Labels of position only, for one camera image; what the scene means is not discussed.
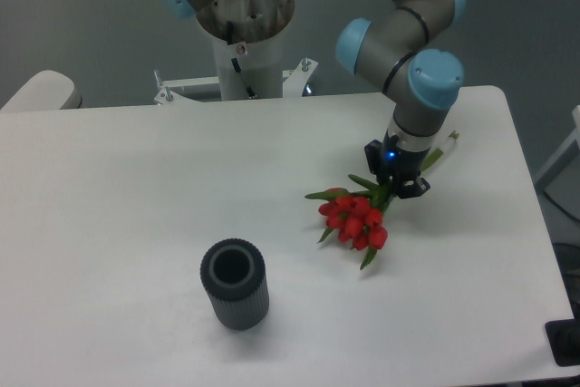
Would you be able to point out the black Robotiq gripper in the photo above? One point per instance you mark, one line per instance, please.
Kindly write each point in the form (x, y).
(399, 158)

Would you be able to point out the red tulip bouquet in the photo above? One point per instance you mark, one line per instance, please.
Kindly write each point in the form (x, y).
(358, 216)

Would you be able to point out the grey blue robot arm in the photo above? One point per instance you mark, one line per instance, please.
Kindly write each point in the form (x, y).
(394, 56)

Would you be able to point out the white furniture at right edge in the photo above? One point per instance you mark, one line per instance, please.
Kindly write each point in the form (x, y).
(564, 154)

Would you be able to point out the dark grey ribbed vase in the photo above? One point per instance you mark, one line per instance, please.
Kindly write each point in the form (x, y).
(233, 274)

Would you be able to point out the black box at table edge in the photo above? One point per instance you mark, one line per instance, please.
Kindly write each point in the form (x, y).
(563, 337)

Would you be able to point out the beige chair back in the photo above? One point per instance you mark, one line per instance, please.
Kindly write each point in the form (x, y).
(46, 91)

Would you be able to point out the white pedestal base frame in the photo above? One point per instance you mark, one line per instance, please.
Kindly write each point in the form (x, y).
(294, 83)

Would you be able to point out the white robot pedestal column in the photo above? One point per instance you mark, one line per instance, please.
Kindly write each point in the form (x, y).
(247, 35)

